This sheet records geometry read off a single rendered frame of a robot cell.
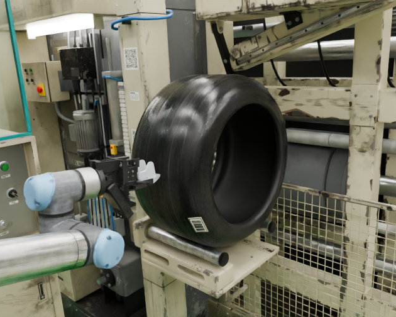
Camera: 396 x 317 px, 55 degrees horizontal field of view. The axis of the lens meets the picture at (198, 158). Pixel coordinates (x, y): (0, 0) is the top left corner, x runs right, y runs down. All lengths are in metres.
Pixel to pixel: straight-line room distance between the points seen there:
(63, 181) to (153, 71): 0.64
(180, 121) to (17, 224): 0.76
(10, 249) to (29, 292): 0.91
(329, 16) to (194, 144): 0.64
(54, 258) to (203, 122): 0.53
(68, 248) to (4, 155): 0.77
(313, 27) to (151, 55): 0.56
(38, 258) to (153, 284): 1.00
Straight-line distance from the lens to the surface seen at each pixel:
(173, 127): 1.07
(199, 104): 1.07
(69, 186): 0.88
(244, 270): 1.35
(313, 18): 1.42
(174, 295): 1.70
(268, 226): 1.41
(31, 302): 1.63
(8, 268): 0.69
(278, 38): 1.48
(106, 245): 0.79
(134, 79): 1.41
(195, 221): 1.09
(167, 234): 1.35
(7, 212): 1.52
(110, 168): 0.96
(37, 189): 0.86
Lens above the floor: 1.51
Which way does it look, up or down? 15 degrees down
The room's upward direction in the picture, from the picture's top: 3 degrees counter-clockwise
